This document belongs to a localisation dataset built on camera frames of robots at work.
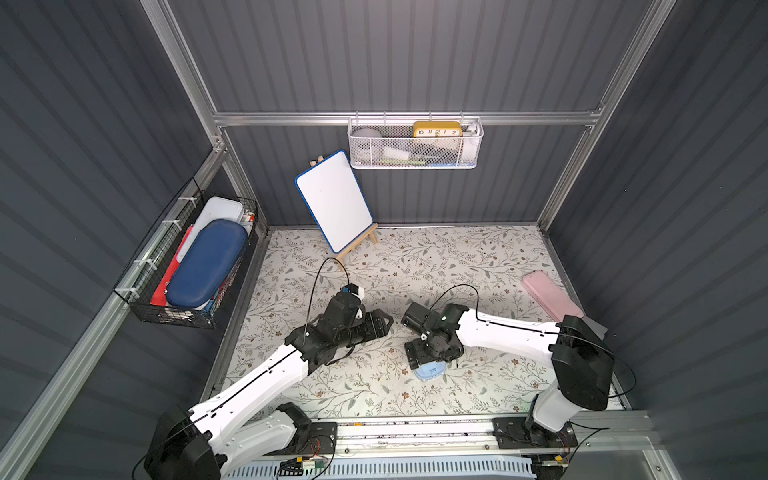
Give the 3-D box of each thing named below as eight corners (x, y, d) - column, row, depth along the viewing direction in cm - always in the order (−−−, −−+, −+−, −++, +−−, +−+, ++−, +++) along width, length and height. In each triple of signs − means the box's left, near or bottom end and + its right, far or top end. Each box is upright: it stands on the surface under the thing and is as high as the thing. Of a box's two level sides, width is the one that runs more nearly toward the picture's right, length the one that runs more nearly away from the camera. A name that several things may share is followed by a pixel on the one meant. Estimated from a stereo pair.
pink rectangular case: (562, 328, 94) (566, 324, 92) (516, 282, 106) (518, 277, 104) (581, 316, 97) (586, 312, 95) (534, 272, 109) (537, 267, 107)
